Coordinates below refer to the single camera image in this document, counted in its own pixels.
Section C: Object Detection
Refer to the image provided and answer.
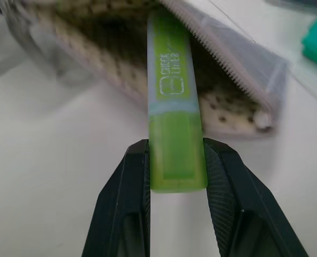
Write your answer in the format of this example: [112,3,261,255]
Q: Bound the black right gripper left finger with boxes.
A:
[80,139,152,257]

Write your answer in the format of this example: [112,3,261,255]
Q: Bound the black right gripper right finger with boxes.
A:
[202,137,309,257]

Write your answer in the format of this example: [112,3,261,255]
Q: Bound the grid mesh zipper pouch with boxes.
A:
[0,0,289,141]

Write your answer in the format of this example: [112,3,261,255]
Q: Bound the green highlighter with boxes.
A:
[147,12,209,194]

